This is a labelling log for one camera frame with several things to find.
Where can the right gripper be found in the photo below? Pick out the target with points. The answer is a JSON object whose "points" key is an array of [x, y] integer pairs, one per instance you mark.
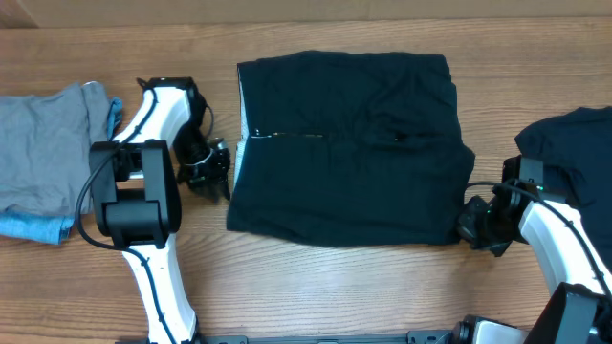
{"points": [[476, 225]]}

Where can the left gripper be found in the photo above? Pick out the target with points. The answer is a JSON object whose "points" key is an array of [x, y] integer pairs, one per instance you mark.
{"points": [[220, 173]]}

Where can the black shorts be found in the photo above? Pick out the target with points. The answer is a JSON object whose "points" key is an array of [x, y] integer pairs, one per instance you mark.
{"points": [[343, 150]]}

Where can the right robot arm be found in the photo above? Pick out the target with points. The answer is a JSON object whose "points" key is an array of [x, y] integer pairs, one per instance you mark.
{"points": [[523, 209]]}

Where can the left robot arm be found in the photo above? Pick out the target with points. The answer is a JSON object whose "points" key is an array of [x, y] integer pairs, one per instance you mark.
{"points": [[134, 188]]}

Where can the black shirt pile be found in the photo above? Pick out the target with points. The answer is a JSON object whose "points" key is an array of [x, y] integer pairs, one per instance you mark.
{"points": [[576, 151]]}

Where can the blue folded shirt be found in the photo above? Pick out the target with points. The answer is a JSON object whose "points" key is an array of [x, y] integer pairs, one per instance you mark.
{"points": [[52, 229]]}

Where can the grey folded shirt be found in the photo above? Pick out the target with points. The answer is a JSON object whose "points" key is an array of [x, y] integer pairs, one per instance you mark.
{"points": [[45, 144]]}

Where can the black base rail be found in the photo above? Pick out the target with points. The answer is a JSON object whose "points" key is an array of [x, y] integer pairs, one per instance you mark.
{"points": [[412, 337]]}

